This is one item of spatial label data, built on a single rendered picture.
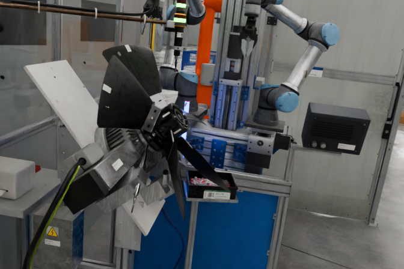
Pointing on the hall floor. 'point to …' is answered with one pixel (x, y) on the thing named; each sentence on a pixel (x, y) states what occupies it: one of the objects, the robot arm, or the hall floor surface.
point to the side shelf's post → (23, 239)
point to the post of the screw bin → (191, 235)
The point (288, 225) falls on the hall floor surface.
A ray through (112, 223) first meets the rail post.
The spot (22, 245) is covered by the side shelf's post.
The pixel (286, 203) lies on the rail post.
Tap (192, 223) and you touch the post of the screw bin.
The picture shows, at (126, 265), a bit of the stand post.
